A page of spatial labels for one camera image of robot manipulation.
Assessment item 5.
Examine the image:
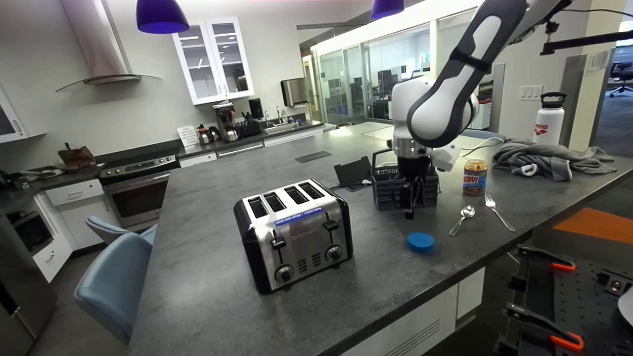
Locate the black small box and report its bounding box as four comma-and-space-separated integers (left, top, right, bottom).
335, 156, 372, 189

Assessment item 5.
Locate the built-in oven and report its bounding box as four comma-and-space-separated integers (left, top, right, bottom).
99, 154, 179, 229

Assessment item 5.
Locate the white wall cabinet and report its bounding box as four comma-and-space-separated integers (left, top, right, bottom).
173, 17, 254, 104

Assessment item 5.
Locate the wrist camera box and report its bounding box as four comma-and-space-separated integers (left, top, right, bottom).
432, 144, 461, 171

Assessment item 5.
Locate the steel range hood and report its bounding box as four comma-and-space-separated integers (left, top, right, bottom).
60, 0, 147, 92

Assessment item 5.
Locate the white water bottle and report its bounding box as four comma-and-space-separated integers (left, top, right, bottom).
533, 90, 566, 144

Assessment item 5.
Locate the silver spoon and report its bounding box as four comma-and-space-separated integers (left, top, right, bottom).
450, 205, 477, 237

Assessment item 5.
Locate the silver four-slot toaster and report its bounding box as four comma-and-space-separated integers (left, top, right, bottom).
234, 179, 355, 294

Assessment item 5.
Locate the peanut butter jar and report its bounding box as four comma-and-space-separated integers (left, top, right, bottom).
463, 159, 489, 195

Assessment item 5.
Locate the black coffee machine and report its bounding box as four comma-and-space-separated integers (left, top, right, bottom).
214, 102, 240, 140

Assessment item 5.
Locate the grey cloth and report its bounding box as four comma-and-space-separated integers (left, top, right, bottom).
493, 140, 616, 181

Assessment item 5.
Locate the blue jar lid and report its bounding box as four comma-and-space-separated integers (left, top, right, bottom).
408, 231, 438, 252

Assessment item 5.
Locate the silver fork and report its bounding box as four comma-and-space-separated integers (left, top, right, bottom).
485, 193, 517, 233

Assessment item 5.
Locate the black orange clamp upper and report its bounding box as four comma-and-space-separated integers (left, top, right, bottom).
517, 245, 578, 272

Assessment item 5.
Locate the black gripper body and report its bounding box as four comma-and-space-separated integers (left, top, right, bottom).
398, 157, 440, 209

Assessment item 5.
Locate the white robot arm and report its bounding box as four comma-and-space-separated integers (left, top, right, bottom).
392, 0, 572, 217

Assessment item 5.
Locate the light blue chair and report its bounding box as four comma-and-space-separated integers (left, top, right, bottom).
74, 215, 159, 343

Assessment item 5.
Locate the dark cutlery basket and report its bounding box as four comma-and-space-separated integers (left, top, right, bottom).
368, 146, 442, 211

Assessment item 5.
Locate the black orange clamp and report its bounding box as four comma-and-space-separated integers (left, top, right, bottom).
517, 245, 578, 272
507, 302, 586, 353

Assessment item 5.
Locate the blue pendant lamp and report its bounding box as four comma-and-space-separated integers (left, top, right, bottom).
137, 0, 190, 33
372, 0, 404, 19

